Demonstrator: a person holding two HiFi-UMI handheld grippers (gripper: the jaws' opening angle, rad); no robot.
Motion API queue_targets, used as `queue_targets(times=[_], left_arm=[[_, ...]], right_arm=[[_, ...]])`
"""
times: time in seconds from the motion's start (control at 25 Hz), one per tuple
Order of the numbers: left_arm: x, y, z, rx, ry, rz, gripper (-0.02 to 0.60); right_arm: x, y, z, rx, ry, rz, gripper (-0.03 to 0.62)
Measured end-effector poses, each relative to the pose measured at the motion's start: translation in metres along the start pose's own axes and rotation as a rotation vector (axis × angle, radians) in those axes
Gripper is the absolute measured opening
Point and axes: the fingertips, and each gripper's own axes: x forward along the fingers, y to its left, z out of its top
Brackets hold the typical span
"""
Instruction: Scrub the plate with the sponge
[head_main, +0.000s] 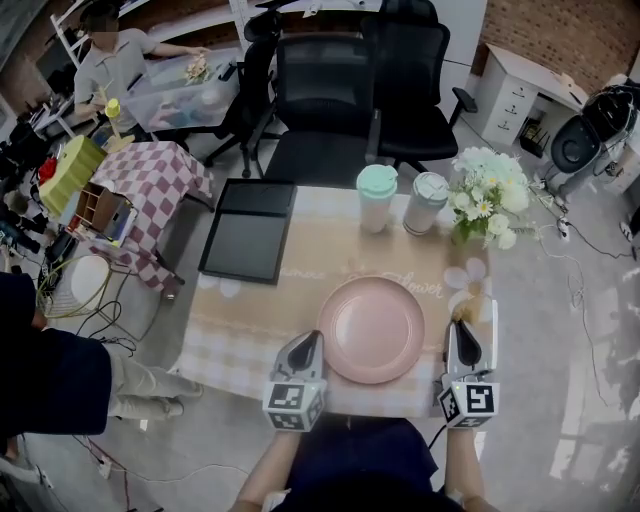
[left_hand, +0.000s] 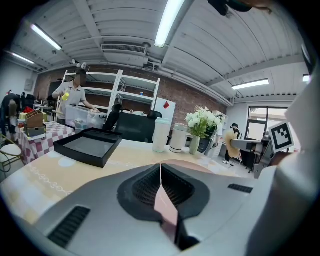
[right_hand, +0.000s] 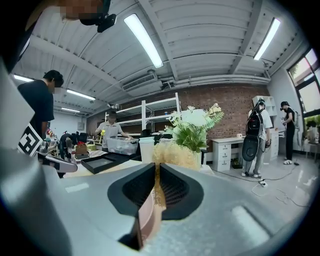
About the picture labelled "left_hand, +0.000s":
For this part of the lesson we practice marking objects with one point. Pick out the pink big plate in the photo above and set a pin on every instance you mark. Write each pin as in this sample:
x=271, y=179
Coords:
x=167, y=207

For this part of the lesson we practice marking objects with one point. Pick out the ceiling light strip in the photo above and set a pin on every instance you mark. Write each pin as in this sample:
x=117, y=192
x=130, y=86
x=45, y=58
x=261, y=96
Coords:
x=250, y=83
x=22, y=58
x=168, y=22
x=46, y=37

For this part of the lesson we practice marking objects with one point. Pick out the red flowers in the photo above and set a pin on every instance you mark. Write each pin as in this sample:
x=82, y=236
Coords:
x=28, y=109

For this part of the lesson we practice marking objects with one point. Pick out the yellow cup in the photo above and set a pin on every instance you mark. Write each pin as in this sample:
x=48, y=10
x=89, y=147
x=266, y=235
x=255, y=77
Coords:
x=65, y=96

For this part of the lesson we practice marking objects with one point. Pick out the black framed window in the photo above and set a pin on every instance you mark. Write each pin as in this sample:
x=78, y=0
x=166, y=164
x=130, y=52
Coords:
x=265, y=120

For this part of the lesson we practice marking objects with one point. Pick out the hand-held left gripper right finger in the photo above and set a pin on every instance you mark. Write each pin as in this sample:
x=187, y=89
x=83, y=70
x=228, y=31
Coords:
x=212, y=200

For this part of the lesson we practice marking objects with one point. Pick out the pale green vase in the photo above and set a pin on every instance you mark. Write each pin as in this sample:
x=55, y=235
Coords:
x=194, y=145

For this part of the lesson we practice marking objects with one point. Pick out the white shelving rack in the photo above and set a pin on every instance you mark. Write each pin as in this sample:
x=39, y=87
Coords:
x=125, y=87

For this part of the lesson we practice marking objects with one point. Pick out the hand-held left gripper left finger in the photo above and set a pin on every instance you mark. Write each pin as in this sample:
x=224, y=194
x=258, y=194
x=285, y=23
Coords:
x=100, y=212

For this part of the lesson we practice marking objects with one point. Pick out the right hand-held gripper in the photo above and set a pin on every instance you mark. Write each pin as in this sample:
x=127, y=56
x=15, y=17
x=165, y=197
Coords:
x=281, y=136

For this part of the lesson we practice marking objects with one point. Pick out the cup with grey lid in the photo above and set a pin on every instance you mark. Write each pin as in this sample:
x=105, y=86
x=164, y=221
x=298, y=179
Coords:
x=178, y=138

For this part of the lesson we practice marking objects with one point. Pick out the ceiling air conditioner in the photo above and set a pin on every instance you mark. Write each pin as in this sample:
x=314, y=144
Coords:
x=125, y=53

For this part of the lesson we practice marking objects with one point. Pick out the white flower bouquet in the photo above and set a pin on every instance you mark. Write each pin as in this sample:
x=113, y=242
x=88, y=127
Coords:
x=202, y=121

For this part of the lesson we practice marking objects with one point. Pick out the cardboard box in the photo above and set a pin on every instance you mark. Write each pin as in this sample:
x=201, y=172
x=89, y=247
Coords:
x=34, y=119

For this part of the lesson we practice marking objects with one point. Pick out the pink checked tablecloth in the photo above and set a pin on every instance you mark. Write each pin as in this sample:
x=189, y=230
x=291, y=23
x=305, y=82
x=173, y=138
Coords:
x=37, y=142

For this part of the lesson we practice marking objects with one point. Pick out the cup with mint lid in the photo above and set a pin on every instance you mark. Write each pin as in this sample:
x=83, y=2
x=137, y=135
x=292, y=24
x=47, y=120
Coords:
x=160, y=135

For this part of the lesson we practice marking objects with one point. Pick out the black mesh office chair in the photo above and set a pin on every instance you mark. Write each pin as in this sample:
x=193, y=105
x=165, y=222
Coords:
x=136, y=127

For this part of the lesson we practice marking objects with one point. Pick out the white refrigerator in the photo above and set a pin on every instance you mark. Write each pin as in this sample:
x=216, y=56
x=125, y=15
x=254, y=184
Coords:
x=165, y=107

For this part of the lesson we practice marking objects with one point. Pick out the black tray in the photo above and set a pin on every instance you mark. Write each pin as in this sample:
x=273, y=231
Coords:
x=87, y=146

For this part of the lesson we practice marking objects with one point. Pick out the clear plastic storage box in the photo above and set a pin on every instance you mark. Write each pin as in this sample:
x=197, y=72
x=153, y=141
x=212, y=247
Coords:
x=85, y=120

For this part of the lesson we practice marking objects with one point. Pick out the person's right forearm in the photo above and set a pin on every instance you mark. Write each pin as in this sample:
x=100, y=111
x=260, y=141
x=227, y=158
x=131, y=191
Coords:
x=281, y=158

